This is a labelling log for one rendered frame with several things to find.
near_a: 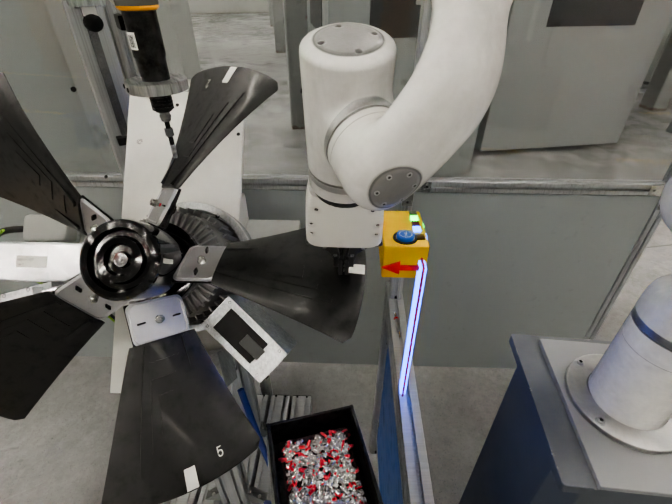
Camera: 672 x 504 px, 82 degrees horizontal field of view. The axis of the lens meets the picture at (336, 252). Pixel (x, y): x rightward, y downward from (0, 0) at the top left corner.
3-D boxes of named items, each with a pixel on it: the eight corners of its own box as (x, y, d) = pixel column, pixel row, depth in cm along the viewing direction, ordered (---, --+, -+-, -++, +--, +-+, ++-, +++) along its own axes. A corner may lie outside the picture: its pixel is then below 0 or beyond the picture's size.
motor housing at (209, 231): (139, 319, 83) (100, 326, 70) (146, 213, 85) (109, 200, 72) (246, 322, 82) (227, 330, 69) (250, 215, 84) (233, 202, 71)
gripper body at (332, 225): (388, 155, 47) (380, 218, 56) (303, 154, 47) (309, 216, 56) (391, 200, 42) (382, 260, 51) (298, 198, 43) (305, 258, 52)
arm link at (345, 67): (399, 181, 41) (365, 131, 46) (420, 56, 31) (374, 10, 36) (324, 201, 39) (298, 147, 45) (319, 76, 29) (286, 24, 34)
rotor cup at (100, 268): (118, 304, 68) (64, 309, 55) (123, 222, 69) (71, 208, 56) (200, 306, 67) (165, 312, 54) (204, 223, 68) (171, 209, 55)
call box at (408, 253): (377, 244, 104) (379, 209, 98) (415, 244, 103) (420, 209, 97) (380, 282, 91) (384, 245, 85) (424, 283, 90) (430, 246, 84)
